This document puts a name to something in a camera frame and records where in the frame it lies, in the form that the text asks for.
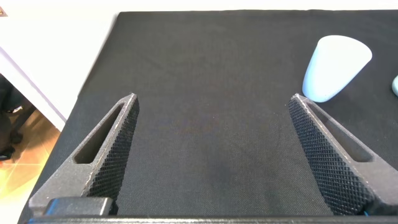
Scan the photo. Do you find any dark chair base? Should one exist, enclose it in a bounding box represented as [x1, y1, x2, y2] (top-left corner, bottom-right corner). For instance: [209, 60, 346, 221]
[0, 74, 37, 161]

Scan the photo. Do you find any black fabric table cover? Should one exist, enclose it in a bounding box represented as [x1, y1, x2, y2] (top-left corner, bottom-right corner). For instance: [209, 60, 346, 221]
[17, 9, 398, 218]

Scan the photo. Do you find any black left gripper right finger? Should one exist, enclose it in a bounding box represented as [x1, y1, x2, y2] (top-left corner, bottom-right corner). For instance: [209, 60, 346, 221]
[288, 93, 398, 217]

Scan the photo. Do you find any white panel base rail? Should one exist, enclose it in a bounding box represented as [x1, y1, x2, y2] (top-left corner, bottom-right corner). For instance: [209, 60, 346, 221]
[0, 46, 67, 131]

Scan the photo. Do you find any light blue plastic cup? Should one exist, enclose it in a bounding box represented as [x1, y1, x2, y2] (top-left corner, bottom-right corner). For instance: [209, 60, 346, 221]
[302, 34, 373, 103]

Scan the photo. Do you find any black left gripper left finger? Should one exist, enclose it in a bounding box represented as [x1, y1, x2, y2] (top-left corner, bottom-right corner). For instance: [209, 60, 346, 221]
[28, 93, 140, 217]

